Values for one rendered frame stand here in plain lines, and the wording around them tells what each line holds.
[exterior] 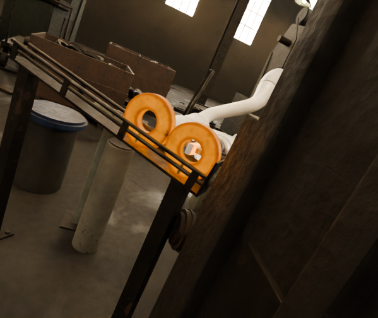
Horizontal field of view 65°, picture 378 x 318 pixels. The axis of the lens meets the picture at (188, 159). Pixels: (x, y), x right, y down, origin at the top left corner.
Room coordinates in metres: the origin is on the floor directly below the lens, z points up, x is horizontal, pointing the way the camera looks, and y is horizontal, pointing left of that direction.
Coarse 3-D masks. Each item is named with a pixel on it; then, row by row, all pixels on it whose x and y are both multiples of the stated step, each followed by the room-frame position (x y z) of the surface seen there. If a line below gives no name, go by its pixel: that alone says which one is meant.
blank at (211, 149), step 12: (180, 132) 0.78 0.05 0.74; (192, 132) 0.77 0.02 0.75; (204, 132) 0.76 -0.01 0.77; (168, 144) 0.78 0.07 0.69; (180, 144) 0.77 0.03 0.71; (204, 144) 0.75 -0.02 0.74; (216, 144) 0.74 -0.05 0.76; (168, 156) 0.78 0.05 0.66; (180, 156) 0.77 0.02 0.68; (204, 156) 0.75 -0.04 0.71; (216, 156) 0.74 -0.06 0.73; (204, 168) 0.74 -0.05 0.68
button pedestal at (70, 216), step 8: (96, 104) 1.20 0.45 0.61; (120, 112) 1.23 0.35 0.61; (120, 120) 1.23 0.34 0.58; (144, 120) 1.27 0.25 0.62; (104, 136) 1.24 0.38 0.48; (112, 136) 1.25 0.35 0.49; (104, 144) 1.25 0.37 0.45; (96, 152) 1.24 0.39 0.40; (96, 160) 1.24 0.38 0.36; (96, 168) 1.25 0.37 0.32; (88, 176) 1.24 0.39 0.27; (88, 184) 1.24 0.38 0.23; (88, 192) 1.25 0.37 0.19; (80, 200) 1.24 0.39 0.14; (80, 208) 1.24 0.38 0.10; (64, 216) 1.26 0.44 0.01; (72, 216) 1.29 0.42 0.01; (80, 216) 1.25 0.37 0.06; (64, 224) 1.21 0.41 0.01; (72, 224) 1.23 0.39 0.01
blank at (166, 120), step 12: (144, 96) 0.82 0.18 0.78; (156, 96) 0.81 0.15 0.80; (132, 108) 0.83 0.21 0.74; (144, 108) 0.82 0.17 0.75; (156, 108) 0.81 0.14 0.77; (168, 108) 0.80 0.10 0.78; (132, 120) 0.82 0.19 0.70; (168, 120) 0.79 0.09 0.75; (156, 132) 0.80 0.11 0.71; (168, 132) 0.79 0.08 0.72
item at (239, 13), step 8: (240, 0) 8.82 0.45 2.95; (248, 0) 8.87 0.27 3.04; (240, 8) 8.84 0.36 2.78; (232, 16) 9.12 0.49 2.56; (240, 16) 8.87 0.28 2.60; (232, 24) 8.83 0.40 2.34; (224, 32) 9.10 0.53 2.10; (232, 32) 8.86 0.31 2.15; (224, 40) 8.82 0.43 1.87; (232, 40) 8.88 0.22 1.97; (216, 48) 9.11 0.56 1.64; (224, 48) 8.85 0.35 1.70; (216, 56) 8.82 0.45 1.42; (224, 56) 8.87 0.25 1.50; (216, 64) 8.84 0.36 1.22; (216, 72) 8.87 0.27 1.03; (208, 88) 8.86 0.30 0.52; (200, 96) 8.82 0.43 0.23; (200, 104) 8.75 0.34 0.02
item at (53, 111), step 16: (32, 112) 1.32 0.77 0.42; (48, 112) 1.38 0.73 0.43; (64, 112) 1.49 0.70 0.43; (32, 128) 1.34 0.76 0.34; (48, 128) 1.34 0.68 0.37; (64, 128) 1.35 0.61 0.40; (80, 128) 1.43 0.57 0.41; (32, 144) 1.33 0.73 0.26; (48, 144) 1.35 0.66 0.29; (64, 144) 1.40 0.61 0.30; (32, 160) 1.33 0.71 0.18; (48, 160) 1.36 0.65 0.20; (64, 160) 1.43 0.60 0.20; (16, 176) 1.34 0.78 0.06; (32, 176) 1.34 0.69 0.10; (48, 176) 1.37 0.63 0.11; (32, 192) 1.34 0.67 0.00; (48, 192) 1.39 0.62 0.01
